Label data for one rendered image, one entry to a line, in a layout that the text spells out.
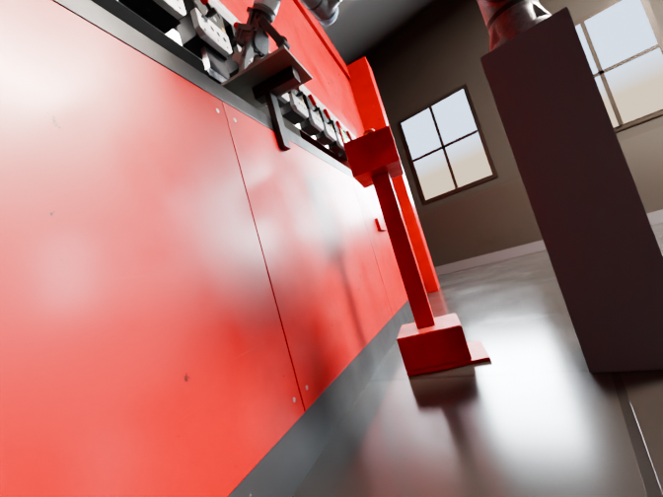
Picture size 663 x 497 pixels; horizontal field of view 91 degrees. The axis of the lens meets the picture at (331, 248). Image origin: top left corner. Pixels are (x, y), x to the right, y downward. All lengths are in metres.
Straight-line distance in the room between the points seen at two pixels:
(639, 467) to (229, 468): 0.57
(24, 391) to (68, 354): 0.05
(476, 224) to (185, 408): 4.34
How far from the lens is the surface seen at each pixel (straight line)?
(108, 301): 0.48
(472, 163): 4.68
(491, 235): 4.60
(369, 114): 3.35
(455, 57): 5.12
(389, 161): 1.10
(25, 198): 0.48
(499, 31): 1.04
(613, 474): 0.66
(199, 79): 0.85
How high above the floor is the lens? 0.36
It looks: 5 degrees up
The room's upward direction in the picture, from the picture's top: 16 degrees counter-clockwise
